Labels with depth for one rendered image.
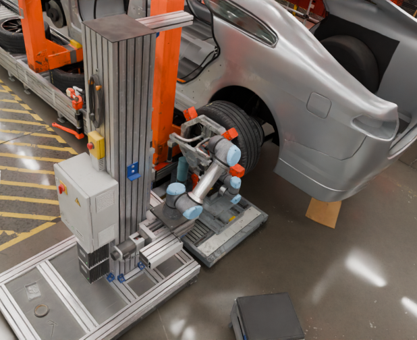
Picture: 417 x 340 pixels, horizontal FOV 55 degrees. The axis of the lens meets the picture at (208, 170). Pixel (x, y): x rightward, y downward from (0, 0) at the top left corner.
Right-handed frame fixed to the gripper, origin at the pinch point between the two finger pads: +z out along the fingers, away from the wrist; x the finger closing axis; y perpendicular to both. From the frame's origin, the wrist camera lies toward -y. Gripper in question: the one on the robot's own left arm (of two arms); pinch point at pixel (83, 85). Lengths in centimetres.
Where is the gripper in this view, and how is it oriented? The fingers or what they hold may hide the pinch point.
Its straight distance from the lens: 312.1
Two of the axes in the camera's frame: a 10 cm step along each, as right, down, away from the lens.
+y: -2.5, 7.8, 5.8
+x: 8.3, -1.3, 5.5
